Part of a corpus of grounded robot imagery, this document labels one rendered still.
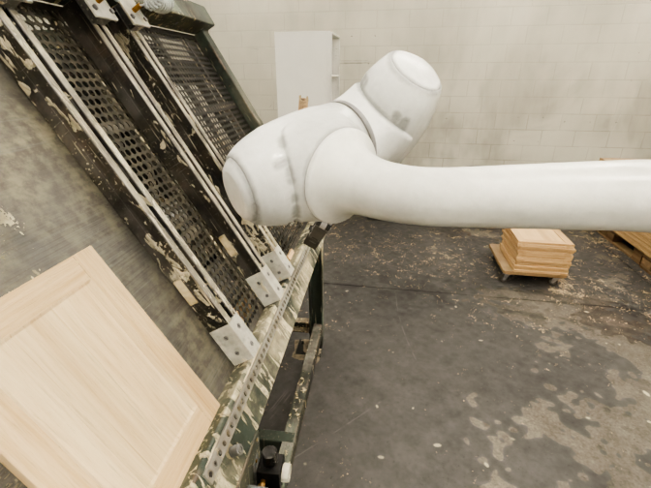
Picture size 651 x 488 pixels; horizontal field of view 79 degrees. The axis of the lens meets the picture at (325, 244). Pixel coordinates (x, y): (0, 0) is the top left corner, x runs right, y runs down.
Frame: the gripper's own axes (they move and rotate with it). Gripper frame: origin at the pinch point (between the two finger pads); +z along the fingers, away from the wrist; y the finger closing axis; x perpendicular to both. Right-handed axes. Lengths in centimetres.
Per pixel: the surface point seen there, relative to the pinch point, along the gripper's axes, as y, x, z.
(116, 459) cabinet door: 49, -12, 21
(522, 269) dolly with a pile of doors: -184, 171, 169
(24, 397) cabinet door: 46, -28, 10
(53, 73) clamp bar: -10, -70, 10
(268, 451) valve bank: 35, 16, 42
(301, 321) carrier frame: -52, 23, 174
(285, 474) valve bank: 37, 23, 44
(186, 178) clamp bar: -23, -44, 42
